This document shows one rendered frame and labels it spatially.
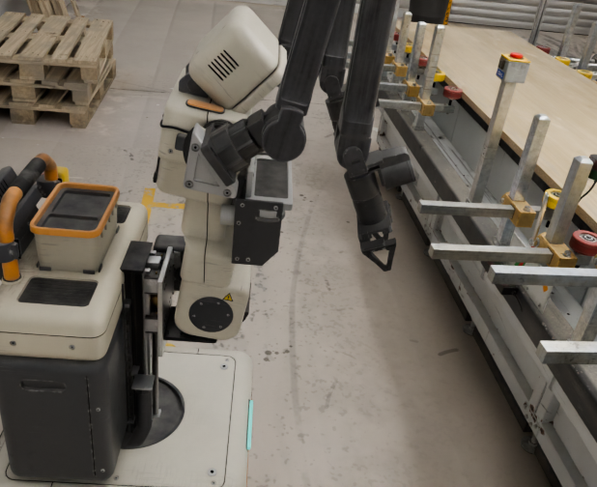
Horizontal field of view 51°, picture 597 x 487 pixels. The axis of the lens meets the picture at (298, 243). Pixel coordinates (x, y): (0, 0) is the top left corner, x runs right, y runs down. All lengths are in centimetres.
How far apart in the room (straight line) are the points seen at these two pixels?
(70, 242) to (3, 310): 20
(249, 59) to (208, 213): 37
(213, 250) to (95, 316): 29
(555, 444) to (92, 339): 150
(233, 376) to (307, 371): 53
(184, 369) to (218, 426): 25
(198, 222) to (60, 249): 31
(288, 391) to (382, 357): 45
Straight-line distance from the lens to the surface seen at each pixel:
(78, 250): 146
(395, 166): 118
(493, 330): 262
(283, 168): 148
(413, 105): 281
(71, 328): 138
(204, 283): 145
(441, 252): 163
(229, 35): 123
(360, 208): 120
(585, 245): 176
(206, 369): 201
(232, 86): 124
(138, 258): 155
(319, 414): 230
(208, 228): 142
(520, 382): 242
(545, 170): 218
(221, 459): 177
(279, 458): 215
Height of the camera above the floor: 164
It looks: 31 degrees down
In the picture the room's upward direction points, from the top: 7 degrees clockwise
